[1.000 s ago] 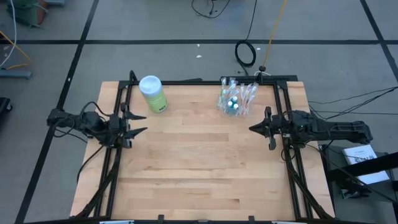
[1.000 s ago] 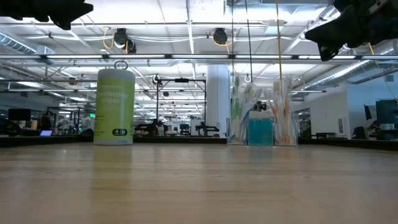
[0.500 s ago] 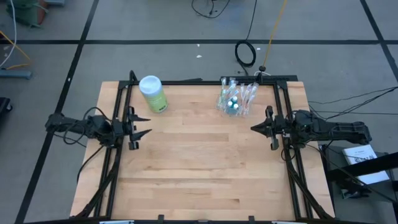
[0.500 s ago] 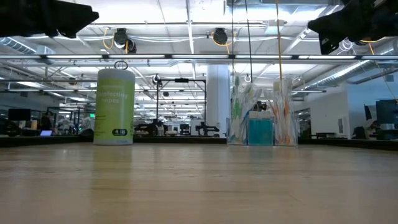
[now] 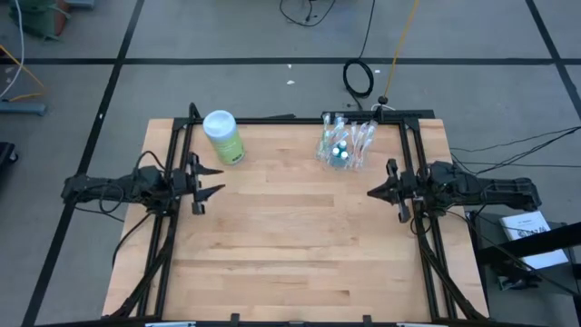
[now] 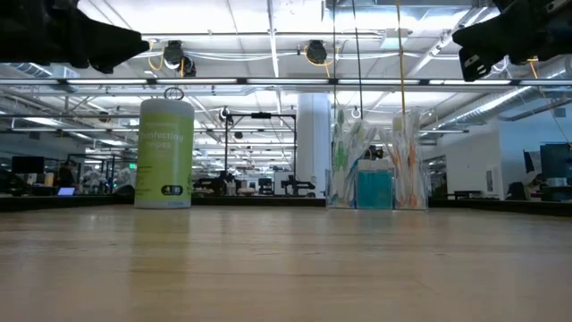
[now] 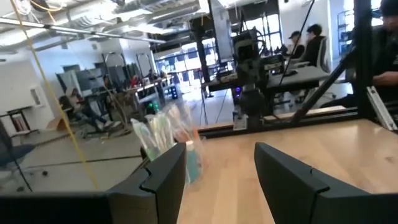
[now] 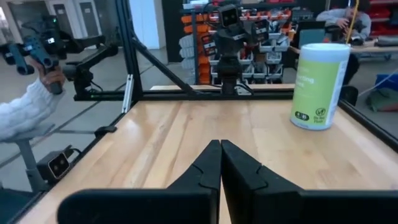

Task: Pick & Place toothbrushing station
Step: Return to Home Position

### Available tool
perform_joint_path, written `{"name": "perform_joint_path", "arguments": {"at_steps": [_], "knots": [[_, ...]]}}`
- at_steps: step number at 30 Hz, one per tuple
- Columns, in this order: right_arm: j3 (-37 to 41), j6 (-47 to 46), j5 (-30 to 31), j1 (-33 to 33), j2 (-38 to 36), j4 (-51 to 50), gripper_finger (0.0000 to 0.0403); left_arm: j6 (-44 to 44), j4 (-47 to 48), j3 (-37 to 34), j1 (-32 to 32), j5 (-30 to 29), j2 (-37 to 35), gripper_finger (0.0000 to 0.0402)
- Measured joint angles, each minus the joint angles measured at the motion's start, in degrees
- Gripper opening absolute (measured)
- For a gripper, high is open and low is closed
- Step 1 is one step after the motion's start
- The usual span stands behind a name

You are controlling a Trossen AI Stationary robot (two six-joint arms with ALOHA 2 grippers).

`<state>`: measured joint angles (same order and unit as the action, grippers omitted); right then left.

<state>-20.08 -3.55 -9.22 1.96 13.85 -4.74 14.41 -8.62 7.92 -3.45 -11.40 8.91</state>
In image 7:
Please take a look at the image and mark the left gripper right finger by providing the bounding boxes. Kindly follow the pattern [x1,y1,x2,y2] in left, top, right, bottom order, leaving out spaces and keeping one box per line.
[254,142,373,224]

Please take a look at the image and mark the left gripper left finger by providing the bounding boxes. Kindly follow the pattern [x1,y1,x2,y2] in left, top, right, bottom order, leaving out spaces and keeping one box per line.
[108,142,187,224]

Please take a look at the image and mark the small blue mouthwash bottle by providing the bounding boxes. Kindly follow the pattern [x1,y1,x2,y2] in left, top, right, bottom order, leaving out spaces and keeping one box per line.
[185,140,201,184]

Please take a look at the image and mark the green toothbrush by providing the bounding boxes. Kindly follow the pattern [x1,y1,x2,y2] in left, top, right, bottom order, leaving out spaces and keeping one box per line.
[130,117,162,161]
[146,111,175,150]

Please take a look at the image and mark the orange toothbrush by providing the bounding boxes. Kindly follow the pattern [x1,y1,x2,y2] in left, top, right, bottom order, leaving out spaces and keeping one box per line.
[166,102,200,144]

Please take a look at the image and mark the grey desk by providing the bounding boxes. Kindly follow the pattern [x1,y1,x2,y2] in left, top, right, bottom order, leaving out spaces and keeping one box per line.
[203,65,330,94]

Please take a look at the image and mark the person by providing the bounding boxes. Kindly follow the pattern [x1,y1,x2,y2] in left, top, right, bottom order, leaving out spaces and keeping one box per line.
[303,24,327,68]
[320,0,398,108]
[284,30,307,60]
[68,87,114,131]

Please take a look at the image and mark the grey office chair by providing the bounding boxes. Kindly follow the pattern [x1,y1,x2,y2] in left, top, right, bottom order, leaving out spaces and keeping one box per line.
[317,36,332,74]

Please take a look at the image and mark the cardboard box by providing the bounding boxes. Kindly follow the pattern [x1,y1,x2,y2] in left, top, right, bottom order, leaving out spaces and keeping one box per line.
[46,116,69,131]

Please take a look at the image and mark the blue chair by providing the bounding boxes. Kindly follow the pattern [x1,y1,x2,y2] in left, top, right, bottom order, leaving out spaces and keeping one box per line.
[0,119,37,192]

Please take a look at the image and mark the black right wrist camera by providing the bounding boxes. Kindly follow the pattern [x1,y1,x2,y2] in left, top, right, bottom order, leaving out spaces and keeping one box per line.
[233,30,261,62]

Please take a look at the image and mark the silver metal corner bracket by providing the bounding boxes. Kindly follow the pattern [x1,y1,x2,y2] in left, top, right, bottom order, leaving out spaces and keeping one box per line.
[366,86,398,131]

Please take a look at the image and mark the yellow hanging cable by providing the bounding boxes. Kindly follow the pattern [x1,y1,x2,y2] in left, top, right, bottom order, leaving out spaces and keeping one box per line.
[9,0,100,190]

